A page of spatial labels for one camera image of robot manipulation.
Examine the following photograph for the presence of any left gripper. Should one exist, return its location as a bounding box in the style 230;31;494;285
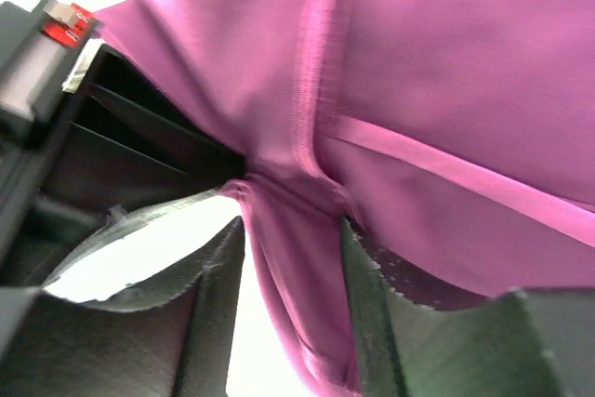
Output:
1;0;245;276

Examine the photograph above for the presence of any purple cloth napkin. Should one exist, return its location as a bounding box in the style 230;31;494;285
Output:
99;0;594;396

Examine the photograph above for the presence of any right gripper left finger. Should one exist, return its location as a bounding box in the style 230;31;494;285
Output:
1;192;245;396

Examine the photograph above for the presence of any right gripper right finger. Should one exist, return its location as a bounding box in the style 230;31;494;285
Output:
341;218;594;396

